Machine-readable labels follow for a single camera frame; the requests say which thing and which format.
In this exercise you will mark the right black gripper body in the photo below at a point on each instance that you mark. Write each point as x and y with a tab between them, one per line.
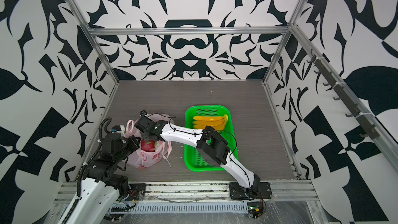
145	136

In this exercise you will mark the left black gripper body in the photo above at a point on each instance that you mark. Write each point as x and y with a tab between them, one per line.
126	148

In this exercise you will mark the pink knotted plastic bag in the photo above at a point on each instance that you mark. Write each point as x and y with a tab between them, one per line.
141	159

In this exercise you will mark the yellow banana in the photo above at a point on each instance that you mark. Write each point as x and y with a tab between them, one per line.
216	122

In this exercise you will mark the green plastic basket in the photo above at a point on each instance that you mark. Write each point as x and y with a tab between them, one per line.
192	158

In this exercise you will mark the red dragon fruit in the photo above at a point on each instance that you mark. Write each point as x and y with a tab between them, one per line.
148	146

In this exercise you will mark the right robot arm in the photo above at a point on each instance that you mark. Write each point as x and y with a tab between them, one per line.
209	143

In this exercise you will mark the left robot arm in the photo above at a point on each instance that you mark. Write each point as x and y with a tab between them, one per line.
99	186

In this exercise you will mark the small electronics board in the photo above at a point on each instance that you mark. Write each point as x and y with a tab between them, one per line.
256	209

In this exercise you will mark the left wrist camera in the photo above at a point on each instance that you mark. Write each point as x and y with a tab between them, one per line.
119	129

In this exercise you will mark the white slotted cable duct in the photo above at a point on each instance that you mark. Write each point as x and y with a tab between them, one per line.
184	208

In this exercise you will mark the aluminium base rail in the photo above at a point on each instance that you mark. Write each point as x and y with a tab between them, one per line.
218	191

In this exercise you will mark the aluminium frame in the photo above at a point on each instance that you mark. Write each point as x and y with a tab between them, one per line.
385	142

